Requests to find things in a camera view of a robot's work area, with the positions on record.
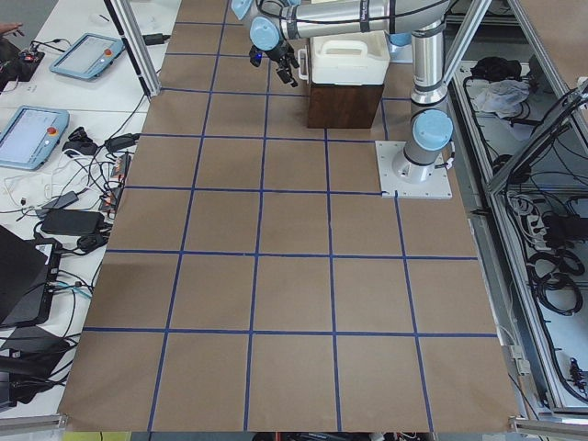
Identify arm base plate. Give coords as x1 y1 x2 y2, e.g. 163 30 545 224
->
375 141 453 199

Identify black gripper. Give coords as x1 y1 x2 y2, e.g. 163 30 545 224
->
266 40 298 87

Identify blue teach pendant near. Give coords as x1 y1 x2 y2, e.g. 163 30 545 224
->
1 106 70 171

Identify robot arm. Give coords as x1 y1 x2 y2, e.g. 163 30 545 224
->
231 0 453 184

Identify white drawer handle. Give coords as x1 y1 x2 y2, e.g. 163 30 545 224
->
297 48 310 82

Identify aluminium frame post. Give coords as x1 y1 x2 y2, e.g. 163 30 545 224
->
104 0 161 98

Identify blue teach pendant far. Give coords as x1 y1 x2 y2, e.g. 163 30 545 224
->
50 33 125 81

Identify black power brick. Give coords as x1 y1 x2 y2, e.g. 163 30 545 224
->
40 209 105 236

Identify white plastic tray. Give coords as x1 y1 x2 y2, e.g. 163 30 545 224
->
310 30 390 85

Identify dark brown wooden cabinet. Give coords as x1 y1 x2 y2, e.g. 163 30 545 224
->
307 83 384 129

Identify blue teach pendant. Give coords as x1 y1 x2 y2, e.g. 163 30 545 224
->
50 33 125 81
1 106 70 171

